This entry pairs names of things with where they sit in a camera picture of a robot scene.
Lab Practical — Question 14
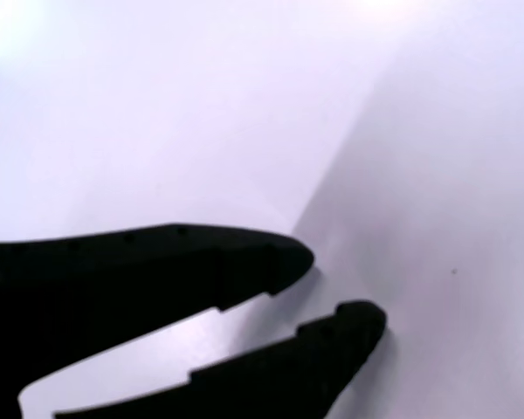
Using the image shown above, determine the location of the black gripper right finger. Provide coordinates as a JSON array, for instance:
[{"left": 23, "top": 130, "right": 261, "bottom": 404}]
[{"left": 52, "top": 299, "right": 389, "bottom": 419}]

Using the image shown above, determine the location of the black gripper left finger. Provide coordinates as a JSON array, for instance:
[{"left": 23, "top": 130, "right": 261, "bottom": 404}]
[{"left": 0, "top": 223, "right": 316, "bottom": 419}]

